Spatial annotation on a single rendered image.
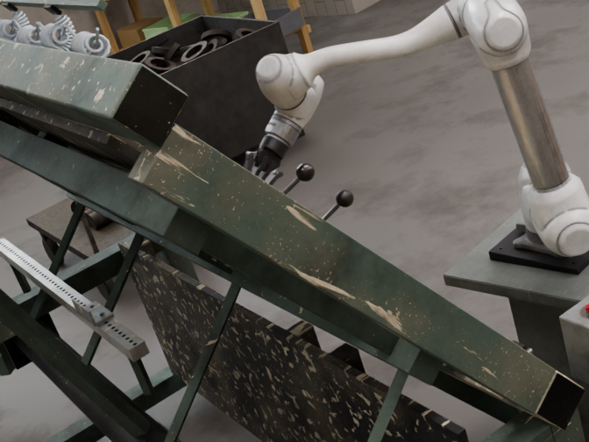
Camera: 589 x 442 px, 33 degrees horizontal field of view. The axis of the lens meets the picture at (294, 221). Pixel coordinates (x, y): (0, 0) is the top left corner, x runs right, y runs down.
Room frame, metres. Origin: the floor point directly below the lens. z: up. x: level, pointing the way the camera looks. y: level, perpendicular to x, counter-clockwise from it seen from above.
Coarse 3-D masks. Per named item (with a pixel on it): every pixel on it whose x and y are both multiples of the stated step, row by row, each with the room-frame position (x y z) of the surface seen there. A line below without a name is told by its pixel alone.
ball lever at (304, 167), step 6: (300, 168) 1.84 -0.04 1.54; (306, 168) 1.83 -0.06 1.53; (312, 168) 1.84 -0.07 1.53; (300, 174) 1.83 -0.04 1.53; (306, 174) 1.83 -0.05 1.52; (312, 174) 1.83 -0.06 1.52; (294, 180) 1.85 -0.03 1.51; (300, 180) 1.84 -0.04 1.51; (306, 180) 1.83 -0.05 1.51; (288, 186) 1.85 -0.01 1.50; (282, 192) 1.85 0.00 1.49
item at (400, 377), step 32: (128, 256) 2.97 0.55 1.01; (0, 320) 2.29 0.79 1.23; (32, 320) 2.32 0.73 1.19; (224, 320) 2.37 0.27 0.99; (0, 352) 2.78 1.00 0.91; (64, 352) 2.33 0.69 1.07; (96, 384) 2.34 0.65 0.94; (192, 384) 2.31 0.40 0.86; (128, 416) 2.36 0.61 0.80; (384, 416) 1.72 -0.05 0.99
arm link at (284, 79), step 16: (432, 16) 2.56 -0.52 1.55; (448, 16) 2.53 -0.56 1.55; (416, 32) 2.56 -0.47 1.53; (432, 32) 2.54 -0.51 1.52; (448, 32) 2.53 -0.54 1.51; (336, 48) 2.50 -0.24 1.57; (352, 48) 2.51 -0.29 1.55; (368, 48) 2.52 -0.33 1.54; (384, 48) 2.53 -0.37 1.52; (400, 48) 2.54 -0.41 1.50; (416, 48) 2.55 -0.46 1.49; (272, 64) 2.45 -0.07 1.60; (288, 64) 2.46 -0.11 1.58; (304, 64) 2.48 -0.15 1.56; (320, 64) 2.48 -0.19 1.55; (336, 64) 2.49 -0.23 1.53; (272, 80) 2.44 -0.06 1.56; (288, 80) 2.45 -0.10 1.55; (304, 80) 2.46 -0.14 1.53; (272, 96) 2.47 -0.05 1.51; (288, 96) 2.48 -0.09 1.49
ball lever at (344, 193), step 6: (342, 192) 1.87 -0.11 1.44; (348, 192) 1.87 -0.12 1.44; (336, 198) 1.88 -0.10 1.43; (342, 198) 1.87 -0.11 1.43; (348, 198) 1.86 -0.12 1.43; (336, 204) 1.88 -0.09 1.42; (342, 204) 1.87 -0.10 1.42; (348, 204) 1.86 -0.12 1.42; (330, 210) 1.88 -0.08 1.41; (324, 216) 1.89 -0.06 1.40
